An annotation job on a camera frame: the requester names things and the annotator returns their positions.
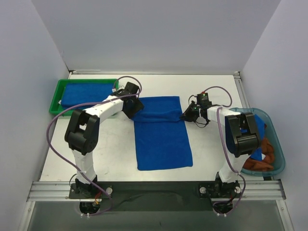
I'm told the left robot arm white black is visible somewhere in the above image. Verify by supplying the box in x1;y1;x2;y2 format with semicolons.
64;82;144;192

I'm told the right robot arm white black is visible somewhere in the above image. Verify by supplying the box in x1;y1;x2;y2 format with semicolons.
180;101;261;183

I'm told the folded blue towel stack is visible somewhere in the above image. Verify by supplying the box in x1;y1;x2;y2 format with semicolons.
61;83;113;109

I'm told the green plastic tray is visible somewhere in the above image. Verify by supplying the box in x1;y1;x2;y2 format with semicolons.
49;79;118;115

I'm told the crumpled blue towel in bin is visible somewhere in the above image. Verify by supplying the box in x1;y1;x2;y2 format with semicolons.
250;115;266;161

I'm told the rust orange towel in bin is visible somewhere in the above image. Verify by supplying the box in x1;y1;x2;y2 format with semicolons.
243;138;275;172

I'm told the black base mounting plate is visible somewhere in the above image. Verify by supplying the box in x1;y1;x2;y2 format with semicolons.
78;187;236;214

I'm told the teal transparent plastic bin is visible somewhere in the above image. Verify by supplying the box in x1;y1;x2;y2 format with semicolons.
231;108;285;177

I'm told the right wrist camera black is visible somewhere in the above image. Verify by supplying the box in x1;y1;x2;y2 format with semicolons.
197;93;212;107

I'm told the aluminium right side rail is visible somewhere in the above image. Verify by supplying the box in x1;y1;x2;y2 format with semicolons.
233;72;250;108

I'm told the aluminium back rail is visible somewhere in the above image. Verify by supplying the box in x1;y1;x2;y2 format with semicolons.
70;70;241;76

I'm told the aluminium front frame rail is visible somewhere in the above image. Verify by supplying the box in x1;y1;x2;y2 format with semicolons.
27;180;286;202

